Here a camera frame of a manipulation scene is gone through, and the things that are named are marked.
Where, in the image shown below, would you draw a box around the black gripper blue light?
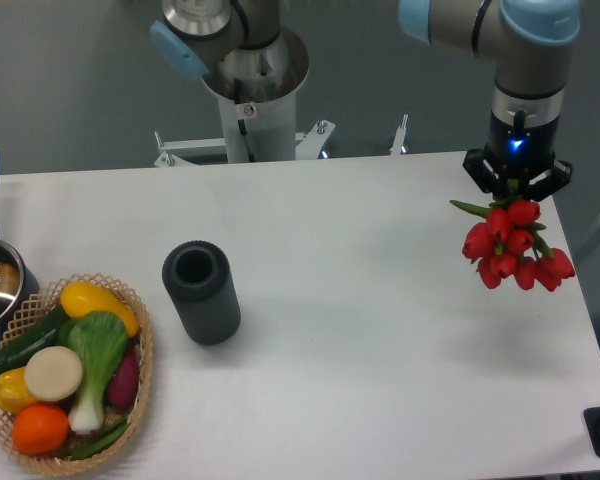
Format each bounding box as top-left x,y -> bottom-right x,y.
462,112 -> 573,202

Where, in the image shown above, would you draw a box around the red tulip bouquet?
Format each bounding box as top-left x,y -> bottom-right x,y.
450,180 -> 576,292

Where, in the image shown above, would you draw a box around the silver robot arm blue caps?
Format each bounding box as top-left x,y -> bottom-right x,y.
149,1 -> 581,201

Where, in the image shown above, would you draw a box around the dark grey ribbed vase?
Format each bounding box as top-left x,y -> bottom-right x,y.
162,240 -> 241,345

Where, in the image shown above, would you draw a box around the purple sweet potato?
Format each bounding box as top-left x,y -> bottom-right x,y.
106,345 -> 140,409

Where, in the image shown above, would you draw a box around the yellow squash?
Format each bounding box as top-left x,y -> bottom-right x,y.
60,281 -> 140,338

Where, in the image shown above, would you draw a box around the green bok choy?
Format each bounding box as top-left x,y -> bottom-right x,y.
58,311 -> 128,435

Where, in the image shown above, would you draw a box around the dark green cucumber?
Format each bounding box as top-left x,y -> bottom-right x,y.
0,305 -> 69,375

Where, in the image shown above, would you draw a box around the green bean pod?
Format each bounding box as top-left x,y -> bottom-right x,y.
69,422 -> 129,460

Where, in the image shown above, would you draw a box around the woven wicker basket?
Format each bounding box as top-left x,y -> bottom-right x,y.
0,273 -> 153,477

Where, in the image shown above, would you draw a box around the beige round disc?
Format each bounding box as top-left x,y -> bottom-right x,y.
24,346 -> 83,402

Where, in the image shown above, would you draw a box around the orange fruit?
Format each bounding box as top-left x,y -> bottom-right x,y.
11,403 -> 69,455

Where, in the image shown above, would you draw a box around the yellow bell pepper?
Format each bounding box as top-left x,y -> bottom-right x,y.
0,367 -> 41,414

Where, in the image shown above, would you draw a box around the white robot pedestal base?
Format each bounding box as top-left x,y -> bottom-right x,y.
150,21 -> 336,163

